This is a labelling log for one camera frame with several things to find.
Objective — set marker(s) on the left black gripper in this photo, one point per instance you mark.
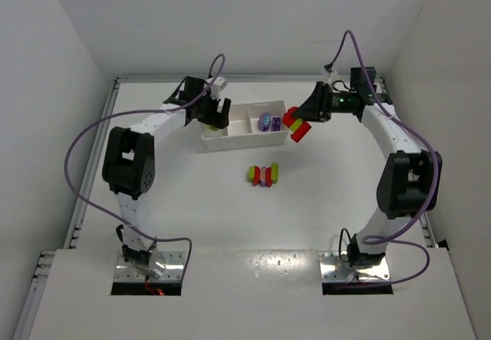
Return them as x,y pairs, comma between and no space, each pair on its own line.
214,113

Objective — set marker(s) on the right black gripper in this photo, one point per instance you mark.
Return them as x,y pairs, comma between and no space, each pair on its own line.
317,102

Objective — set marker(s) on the red green lego stack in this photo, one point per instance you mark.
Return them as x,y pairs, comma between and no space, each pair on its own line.
298,127

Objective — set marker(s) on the purple square lego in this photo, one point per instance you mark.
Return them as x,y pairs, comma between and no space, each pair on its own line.
276,124

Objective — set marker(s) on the purple paw print lego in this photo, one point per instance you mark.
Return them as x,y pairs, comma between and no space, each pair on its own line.
265,122

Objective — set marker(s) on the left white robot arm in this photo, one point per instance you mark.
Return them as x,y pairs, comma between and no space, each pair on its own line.
129,162

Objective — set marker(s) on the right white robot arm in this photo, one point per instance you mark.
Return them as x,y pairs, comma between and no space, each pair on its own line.
410,179

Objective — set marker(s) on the white three-compartment container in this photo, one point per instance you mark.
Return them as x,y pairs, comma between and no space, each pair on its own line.
243,130

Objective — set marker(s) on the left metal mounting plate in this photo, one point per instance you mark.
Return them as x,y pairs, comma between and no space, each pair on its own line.
164,267

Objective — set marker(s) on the metal mounting plate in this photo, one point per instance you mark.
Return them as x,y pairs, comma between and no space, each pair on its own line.
335,271
164,267

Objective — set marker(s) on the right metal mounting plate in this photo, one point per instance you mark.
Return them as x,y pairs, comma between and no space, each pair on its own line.
335,271

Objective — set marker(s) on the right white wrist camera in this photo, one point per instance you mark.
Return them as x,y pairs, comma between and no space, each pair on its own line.
329,74

